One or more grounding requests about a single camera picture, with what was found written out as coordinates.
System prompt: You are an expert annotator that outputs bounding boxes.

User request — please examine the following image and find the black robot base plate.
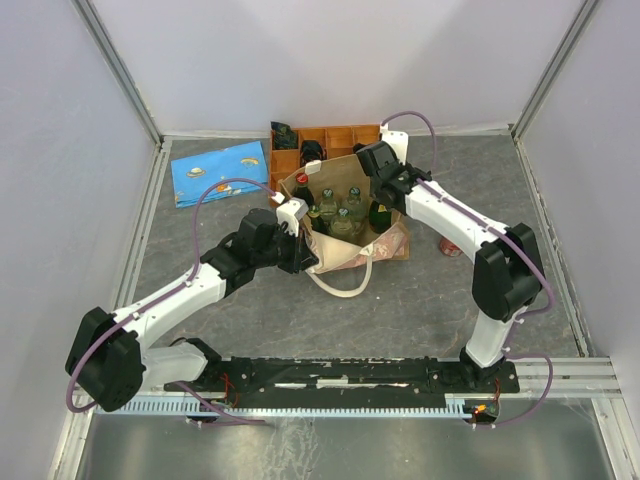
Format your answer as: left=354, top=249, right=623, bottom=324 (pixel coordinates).
left=187, top=357, right=520, bottom=412

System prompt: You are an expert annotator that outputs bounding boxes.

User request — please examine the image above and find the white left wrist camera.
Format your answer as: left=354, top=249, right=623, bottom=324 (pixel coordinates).
left=271, top=192, right=308, bottom=237

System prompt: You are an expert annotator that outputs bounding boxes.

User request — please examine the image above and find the red beverage can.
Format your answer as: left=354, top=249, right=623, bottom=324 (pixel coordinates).
left=439, top=237, right=462, bottom=258

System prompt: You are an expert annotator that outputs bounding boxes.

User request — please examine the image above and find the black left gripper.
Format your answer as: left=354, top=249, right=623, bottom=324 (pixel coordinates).
left=254, top=223, right=319, bottom=275

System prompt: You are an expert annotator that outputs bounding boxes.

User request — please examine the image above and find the light blue cable duct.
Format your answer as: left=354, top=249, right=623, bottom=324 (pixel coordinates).
left=122, top=392, right=476, bottom=417

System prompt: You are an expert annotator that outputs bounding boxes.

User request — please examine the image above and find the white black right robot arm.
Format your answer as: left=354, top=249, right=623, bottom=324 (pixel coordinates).
left=356, top=141, right=554, bottom=391

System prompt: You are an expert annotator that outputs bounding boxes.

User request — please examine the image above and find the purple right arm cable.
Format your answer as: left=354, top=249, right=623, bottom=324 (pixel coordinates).
left=380, top=109, right=556, bottom=427

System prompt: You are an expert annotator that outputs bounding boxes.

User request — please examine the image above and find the red cap cola bottle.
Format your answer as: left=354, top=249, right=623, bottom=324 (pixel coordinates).
left=293, top=173, right=315, bottom=209

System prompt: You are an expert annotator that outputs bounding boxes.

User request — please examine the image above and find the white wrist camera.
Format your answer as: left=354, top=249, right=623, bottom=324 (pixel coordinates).
left=271, top=192, right=308, bottom=237
left=379, top=124, right=409, bottom=164

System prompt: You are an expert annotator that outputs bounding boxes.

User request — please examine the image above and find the dark patterned packet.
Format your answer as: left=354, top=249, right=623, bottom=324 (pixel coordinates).
left=270, top=121, right=298, bottom=150

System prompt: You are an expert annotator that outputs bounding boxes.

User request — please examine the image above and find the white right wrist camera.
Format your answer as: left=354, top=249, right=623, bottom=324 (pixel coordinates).
left=379, top=124, right=409, bottom=164

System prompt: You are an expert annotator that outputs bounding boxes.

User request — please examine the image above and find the orange wooden compartment tray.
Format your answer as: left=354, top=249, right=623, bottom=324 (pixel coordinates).
left=269, top=124, right=380, bottom=199

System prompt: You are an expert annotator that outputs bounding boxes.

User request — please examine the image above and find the dark green yellow-label bottle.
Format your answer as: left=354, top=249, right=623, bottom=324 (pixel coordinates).
left=368, top=201, right=392, bottom=234

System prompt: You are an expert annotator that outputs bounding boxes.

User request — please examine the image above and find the clear glass bottle front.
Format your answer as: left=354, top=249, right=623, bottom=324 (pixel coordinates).
left=329, top=207, right=356, bottom=243

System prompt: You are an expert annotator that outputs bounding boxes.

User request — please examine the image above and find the blue patterned cloth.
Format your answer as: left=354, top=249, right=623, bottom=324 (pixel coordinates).
left=171, top=141, right=268, bottom=208

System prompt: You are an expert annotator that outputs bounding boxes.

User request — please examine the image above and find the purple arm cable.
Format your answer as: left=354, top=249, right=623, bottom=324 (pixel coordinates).
left=380, top=109, right=556, bottom=427
left=66, top=178, right=275, bottom=427

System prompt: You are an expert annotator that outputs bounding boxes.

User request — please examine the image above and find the clear glass bottle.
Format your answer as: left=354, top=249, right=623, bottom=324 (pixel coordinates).
left=319, top=188, right=339, bottom=222
left=329, top=207, right=356, bottom=243
left=343, top=186, right=367, bottom=223

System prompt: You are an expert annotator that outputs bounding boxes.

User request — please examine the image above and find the small green glass bottle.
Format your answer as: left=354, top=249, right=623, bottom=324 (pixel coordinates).
left=307, top=205, right=328, bottom=235

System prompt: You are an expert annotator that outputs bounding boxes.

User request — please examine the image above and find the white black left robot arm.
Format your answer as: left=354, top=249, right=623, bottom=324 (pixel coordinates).
left=65, top=198, right=318, bottom=412

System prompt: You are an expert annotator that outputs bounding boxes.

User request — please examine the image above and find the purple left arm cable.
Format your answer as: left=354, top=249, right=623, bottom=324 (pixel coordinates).
left=66, top=178, right=275, bottom=427

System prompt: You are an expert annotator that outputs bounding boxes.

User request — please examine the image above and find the burlap canvas tote bag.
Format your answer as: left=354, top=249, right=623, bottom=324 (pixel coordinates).
left=278, top=154, right=410, bottom=298

